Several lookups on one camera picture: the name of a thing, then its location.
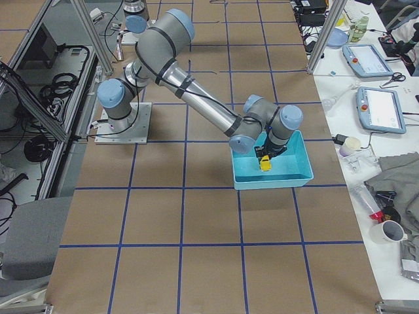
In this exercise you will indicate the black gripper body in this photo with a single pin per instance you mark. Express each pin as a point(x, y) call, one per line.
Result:
point(273, 148)

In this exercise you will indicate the yellow toy beetle car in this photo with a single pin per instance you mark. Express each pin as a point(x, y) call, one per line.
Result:
point(265, 163)

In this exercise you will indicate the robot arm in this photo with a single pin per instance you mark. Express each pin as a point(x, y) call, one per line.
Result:
point(156, 50)
point(136, 15)

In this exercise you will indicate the turquoise plastic bin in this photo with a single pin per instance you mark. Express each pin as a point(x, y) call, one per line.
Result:
point(290, 169)

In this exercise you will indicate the cream paper cup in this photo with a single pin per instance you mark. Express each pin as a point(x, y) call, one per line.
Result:
point(350, 146)

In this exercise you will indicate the lower teach pendant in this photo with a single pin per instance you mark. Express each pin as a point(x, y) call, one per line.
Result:
point(380, 110)

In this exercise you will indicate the teach pendant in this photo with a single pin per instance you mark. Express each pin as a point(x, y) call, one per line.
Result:
point(366, 61)
point(380, 110)

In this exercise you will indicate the upper teach pendant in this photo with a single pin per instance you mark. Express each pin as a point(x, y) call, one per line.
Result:
point(366, 61)

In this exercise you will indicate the grey cloth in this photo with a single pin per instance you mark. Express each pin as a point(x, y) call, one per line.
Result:
point(400, 174)

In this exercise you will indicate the blue plastic plate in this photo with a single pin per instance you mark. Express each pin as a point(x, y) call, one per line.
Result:
point(337, 38)

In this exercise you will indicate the white mug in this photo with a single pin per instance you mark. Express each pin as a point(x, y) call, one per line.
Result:
point(387, 232)

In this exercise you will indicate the black scissors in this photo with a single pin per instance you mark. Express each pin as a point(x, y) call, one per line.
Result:
point(396, 77)

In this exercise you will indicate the grey chair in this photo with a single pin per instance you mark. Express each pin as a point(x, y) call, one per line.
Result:
point(32, 242)

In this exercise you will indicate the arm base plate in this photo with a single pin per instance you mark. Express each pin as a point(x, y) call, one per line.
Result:
point(132, 129)

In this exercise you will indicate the aluminium frame post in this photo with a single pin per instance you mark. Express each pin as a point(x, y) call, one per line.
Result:
point(326, 31)

